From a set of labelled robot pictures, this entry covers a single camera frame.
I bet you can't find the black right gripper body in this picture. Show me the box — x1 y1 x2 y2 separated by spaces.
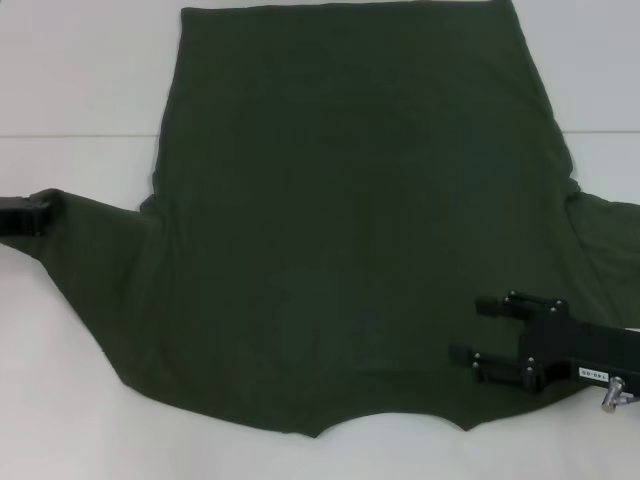
519 298 640 394

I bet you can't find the dark green t-shirt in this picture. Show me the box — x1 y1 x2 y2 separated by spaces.
0 0 640 440

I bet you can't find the silver right connector plug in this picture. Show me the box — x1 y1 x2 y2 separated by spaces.
601 377 626 414

